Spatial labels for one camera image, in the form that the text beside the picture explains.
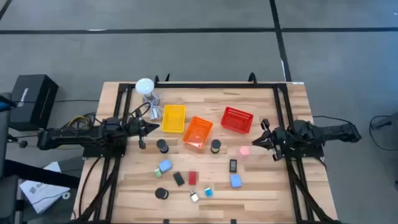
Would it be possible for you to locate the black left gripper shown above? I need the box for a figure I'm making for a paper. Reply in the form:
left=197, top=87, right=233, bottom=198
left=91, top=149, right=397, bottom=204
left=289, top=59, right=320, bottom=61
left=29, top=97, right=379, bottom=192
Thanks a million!
left=126, top=118, right=160, bottom=151

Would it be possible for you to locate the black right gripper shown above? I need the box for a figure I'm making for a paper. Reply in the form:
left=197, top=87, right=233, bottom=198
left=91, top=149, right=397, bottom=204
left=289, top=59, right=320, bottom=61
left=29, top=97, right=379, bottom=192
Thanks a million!
left=252, top=119, right=295, bottom=162

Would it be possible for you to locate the black-capped sand timer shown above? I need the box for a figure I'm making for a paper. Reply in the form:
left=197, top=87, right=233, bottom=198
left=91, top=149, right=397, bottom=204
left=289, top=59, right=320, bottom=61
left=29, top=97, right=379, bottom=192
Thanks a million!
left=155, top=139, right=170, bottom=154
left=154, top=187, right=170, bottom=200

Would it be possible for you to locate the light blue wall charger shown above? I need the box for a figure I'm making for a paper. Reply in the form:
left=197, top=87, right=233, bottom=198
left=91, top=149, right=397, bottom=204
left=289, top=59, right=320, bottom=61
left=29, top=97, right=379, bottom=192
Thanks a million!
left=158, top=159, right=174, bottom=173
left=229, top=174, right=243, bottom=189

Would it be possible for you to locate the sand timer yellow-green sand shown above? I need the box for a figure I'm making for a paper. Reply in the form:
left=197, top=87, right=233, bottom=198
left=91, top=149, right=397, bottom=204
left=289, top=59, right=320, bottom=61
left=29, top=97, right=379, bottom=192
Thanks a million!
left=210, top=139, right=222, bottom=154

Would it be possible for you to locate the plain black device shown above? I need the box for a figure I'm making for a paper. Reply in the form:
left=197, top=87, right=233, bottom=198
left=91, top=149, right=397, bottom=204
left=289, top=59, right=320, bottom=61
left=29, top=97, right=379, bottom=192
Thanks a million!
left=172, top=171, right=185, bottom=187

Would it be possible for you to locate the yellow plastic basket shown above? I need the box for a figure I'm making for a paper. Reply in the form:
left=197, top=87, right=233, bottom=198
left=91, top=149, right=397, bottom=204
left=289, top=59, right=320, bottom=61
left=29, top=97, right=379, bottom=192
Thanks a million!
left=160, top=104, right=187, bottom=134

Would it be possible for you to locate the red plastic basket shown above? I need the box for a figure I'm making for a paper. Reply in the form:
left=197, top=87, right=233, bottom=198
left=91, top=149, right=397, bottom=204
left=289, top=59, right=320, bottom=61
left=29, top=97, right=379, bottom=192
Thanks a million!
left=220, top=106, right=254, bottom=135

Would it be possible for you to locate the white round desk lamp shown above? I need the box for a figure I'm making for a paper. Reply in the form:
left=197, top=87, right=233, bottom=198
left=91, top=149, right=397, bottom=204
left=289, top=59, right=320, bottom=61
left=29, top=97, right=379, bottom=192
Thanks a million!
left=135, top=77, right=161, bottom=108

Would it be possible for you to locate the orange plastic basket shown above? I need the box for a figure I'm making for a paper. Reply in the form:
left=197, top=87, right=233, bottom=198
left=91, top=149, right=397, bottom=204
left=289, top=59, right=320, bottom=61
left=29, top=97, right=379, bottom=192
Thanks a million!
left=182, top=116, right=215, bottom=150

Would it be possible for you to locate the black furniture bar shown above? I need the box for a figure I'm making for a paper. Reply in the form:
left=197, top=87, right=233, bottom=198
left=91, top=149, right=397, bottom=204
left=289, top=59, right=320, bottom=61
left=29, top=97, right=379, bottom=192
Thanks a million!
left=0, top=158, right=81, bottom=189

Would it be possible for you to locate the black stand foot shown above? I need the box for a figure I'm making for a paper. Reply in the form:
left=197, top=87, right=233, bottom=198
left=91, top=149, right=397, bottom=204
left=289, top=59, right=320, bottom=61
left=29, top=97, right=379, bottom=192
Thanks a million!
left=369, top=112, right=398, bottom=131

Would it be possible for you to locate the black cardboard box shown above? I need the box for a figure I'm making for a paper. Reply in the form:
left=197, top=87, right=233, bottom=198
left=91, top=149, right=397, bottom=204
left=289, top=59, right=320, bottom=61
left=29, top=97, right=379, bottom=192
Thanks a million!
left=9, top=73, right=59, bottom=131

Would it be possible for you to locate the blue-lit screen edge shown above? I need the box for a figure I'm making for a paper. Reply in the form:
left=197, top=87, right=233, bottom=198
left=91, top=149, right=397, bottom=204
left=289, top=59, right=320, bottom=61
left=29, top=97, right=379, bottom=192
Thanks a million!
left=0, top=95, right=18, bottom=113

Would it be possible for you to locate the white lamp cable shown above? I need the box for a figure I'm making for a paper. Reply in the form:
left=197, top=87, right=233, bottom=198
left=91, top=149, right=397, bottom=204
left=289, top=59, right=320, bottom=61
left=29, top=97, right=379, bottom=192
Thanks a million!
left=142, top=91, right=163, bottom=121

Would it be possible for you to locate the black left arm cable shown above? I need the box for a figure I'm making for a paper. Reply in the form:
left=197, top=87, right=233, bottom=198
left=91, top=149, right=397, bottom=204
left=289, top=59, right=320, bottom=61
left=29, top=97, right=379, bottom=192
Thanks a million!
left=124, top=101, right=152, bottom=125

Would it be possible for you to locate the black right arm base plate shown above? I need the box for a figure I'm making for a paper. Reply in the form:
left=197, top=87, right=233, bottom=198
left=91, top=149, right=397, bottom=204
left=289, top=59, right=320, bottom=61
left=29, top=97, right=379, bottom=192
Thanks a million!
left=284, top=146, right=325, bottom=159

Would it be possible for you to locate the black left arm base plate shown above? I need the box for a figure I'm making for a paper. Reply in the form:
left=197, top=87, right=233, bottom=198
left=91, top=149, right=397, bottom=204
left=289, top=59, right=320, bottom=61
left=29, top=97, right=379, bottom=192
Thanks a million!
left=82, top=144, right=127, bottom=158

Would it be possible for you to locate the yellow cable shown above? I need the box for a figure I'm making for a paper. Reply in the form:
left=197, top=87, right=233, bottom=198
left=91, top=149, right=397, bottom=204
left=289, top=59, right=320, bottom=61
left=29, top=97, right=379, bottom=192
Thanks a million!
left=67, top=114, right=91, bottom=130

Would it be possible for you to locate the black metal table frame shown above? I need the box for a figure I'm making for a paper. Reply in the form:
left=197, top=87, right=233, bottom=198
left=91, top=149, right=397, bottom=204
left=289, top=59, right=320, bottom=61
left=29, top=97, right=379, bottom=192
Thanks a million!
left=70, top=81, right=343, bottom=224

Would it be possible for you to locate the black floor cable loop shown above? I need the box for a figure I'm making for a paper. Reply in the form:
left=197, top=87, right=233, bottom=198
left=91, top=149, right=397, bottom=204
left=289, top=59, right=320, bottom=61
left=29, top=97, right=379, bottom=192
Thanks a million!
left=369, top=115, right=398, bottom=152

